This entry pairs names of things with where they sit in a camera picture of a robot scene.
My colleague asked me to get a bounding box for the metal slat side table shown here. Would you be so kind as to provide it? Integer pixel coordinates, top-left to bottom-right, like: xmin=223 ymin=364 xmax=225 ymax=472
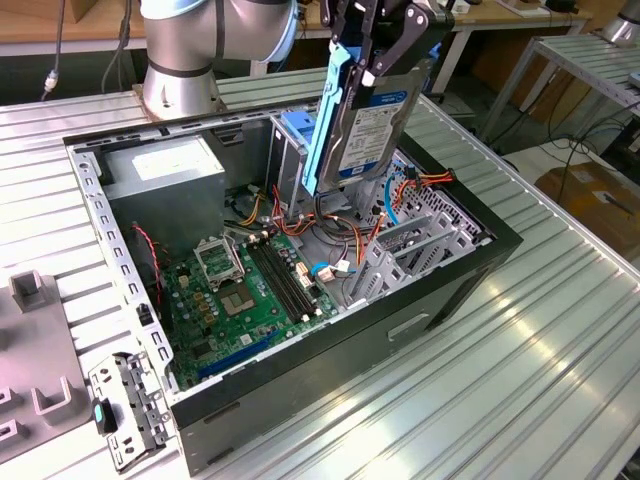
xmin=482 ymin=33 xmax=640 ymax=146

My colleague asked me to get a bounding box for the grey optical drive cage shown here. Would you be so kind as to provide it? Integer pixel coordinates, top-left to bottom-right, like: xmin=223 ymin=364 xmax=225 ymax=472
xmin=267 ymin=107 xmax=391 ymax=221

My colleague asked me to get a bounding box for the red orange wire bundle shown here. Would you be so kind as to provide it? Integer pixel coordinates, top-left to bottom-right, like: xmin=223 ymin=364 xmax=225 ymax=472
xmin=269 ymin=183 xmax=361 ymax=251

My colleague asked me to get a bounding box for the black clip with blue tab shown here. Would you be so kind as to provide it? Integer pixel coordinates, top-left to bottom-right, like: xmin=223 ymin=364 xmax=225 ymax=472
xmin=92 ymin=397 xmax=120 ymax=435

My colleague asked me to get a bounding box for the yellow black wire bundle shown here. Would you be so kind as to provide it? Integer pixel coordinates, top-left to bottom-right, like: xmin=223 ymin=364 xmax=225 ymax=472
xmin=224 ymin=184 xmax=274 ymax=229

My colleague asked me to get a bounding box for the wire locking lever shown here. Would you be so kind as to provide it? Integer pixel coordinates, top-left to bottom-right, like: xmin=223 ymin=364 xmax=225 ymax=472
xmin=227 ymin=232 xmax=251 ymax=281

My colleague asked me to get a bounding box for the black open PC case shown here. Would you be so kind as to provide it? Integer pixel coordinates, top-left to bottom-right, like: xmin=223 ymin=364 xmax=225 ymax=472
xmin=62 ymin=89 xmax=524 ymax=479

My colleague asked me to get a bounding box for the green motherboard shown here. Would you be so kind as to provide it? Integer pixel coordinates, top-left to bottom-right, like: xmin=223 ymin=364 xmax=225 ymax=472
xmin=159 ymin=232 xmax=341 ymax=394

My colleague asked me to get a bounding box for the grey parts rack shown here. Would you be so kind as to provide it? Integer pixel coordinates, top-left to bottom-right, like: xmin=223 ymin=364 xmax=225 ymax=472
xmin=0 ymin=271 xmax=97 ymax=480

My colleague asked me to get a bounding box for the red black fan wire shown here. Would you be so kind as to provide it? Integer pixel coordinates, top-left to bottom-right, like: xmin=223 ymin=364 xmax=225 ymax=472
xmin=131 ymin=224 xmax=164 ymax=307

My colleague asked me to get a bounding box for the black RAM slot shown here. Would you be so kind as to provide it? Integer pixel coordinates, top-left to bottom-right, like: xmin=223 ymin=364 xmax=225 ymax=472
xmin=261 ymin=238 xmax=314 ymax=318
xmin=248 ymin=241 xmax=301 ymax=324
xmin=267 ymin=236 xmax=320 ymax=314
xmin=254 ymin=239 xmax=307 ymax=321

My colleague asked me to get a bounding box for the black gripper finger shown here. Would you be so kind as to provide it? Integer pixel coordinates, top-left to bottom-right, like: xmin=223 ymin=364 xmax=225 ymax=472
xmin=325 ymin=0 xmax=377 ymax=70
xmin=360 ymin=0 xmax=445 ymax=87

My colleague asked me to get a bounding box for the grey power supply unit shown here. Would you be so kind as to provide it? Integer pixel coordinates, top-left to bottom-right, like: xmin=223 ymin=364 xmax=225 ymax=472
xmin=102 ymin=135 xmax=227 ymax=259

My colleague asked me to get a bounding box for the hard disk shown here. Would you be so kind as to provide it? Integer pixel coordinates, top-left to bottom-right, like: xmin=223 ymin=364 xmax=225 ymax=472
xmin=302 ymin=42 xmax=434 ymax=197

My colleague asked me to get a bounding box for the blue expansion slot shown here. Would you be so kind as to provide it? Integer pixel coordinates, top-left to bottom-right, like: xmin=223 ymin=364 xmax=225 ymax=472
xmin=198 ymin=331 xmax=280 ymax=380

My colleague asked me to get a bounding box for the CPU socket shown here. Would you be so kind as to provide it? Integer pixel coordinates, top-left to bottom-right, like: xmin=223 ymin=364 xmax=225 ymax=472
xmin=217 ymin=282 xmax=259 ymax=319

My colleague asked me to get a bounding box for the blue plastic cage latch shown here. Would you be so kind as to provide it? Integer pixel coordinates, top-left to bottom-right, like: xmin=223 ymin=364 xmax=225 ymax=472
xmin=281 ymin=110 xmax=317 ymax=152

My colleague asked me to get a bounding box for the grey metal disk bay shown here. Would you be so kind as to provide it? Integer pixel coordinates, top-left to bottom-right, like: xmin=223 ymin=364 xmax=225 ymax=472
xmin=343 ymin=209 xmax=484 ymax=307

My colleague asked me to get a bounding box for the thick black cable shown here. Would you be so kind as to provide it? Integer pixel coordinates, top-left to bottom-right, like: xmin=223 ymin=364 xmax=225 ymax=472
xmin=312 ymin=192 xmax=361 ymax=241

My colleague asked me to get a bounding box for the small white plug wire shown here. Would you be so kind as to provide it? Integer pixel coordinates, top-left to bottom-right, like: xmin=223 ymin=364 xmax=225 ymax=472
xmin=317 ymin=258 xmax=361 ymax=285

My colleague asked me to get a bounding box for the metal socket cover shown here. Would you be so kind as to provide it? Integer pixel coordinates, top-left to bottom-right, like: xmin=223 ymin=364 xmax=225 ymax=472
xmin=193 ymin=234 xmax=246 ymax=291

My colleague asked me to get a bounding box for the blue SATA wire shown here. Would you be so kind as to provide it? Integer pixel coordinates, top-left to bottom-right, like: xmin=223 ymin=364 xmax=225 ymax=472
xmin=308 ymin=159 xmax=420 ymax=281

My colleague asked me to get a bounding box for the large taped cardboard box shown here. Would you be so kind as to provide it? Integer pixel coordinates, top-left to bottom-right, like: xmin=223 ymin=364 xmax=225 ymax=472
xmin=534 ymin=162 xmax=640 ymax=256

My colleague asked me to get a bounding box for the grey metal card bracket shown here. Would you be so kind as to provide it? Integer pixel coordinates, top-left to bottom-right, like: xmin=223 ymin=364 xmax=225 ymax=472
xmin=87 ymin=351 xmax=174 ymax=475

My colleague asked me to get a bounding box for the orange red power wire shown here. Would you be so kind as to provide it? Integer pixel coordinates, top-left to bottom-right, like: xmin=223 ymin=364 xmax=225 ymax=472
xmin=349 ymin=168 xmax=457 ymax=269

